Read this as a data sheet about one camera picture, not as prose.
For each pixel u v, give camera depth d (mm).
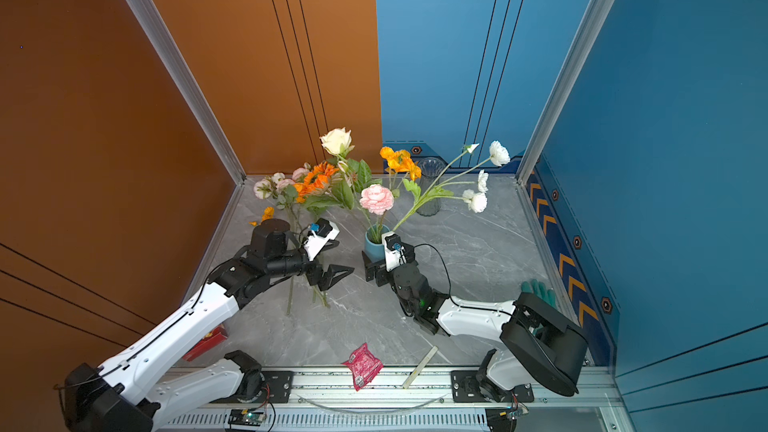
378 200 694
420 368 761
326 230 628
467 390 725
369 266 715
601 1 748
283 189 1122
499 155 645
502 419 696
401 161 685
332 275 638
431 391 740
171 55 849
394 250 676
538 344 434
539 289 871
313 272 636
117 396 385
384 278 728
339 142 678
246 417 707
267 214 1016
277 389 735
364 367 755
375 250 775
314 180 641
